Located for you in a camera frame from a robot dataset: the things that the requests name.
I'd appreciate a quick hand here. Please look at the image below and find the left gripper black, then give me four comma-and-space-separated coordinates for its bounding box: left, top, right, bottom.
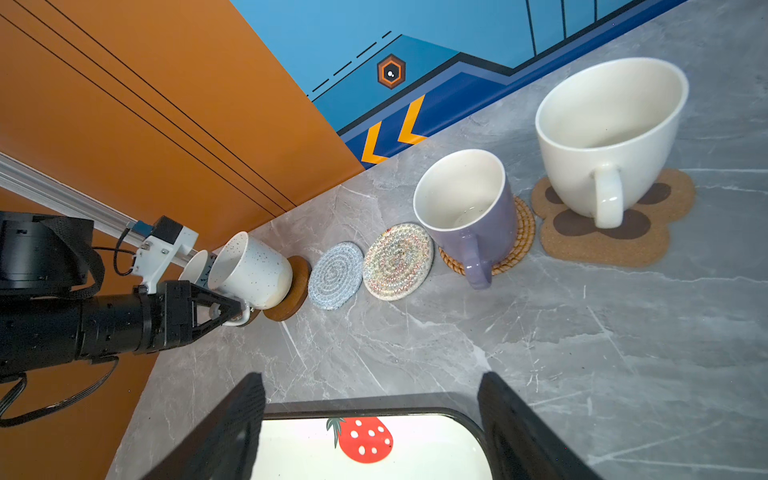
136, 281, 243, 354

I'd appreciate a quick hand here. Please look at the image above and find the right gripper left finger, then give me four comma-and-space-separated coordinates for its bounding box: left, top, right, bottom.
145, 373, 266, 479

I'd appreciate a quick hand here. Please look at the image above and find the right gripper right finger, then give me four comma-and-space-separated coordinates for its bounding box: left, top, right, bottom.
477, 371, 601, 480

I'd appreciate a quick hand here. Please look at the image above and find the white speckled mug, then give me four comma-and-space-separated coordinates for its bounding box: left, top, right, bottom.
208, 231, 293, 327

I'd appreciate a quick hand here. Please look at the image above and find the light brown wooden round coaster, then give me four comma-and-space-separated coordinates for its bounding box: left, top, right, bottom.
263, 255, 312, 322

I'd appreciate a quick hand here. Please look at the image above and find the grey woven rope coaster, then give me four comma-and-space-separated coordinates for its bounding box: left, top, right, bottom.
308, 242, 364, 311

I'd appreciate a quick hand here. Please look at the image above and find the multicolour woven rope coaster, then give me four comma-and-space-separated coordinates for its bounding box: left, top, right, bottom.
363, 222, 435, 301

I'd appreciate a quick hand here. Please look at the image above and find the woven rattan round coaster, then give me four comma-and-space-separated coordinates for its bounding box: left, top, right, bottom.
439, 195, 536, 276

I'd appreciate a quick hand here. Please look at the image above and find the paw shaped wooden coaster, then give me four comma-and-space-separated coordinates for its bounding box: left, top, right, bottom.
532, 169, 696, 268

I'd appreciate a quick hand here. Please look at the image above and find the purple handled mug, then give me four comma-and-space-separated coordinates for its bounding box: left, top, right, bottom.
413, 149, 518, 290

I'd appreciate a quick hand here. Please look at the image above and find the blue mug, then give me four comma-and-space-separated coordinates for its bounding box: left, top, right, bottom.
178, 250, 213, 288

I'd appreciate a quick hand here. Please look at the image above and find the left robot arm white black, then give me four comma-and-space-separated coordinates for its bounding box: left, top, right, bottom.
1, 211, 242, 381

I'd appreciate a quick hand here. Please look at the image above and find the white strawberry tray black rim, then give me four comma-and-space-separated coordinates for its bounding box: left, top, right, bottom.
251, 413, 492, 480

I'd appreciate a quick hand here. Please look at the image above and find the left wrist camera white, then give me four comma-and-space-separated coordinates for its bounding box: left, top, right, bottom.
131, 216, 199, 294

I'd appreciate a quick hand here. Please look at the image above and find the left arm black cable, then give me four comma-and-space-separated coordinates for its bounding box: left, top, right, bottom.
0, 355, 121, 429

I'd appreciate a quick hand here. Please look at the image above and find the left aluminium corner post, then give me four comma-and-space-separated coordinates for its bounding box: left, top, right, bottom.
1, 153, 197, 267

